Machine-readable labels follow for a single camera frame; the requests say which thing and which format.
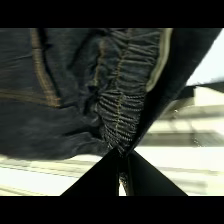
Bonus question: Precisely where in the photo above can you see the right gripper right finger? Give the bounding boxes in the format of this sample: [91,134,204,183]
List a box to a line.
[125,149,188,197]

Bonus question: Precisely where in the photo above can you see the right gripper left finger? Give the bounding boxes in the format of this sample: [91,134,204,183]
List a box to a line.
[60,147,121,197]

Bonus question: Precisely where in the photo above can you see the dark blue jeans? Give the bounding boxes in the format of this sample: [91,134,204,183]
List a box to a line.
[0,27,222,197]

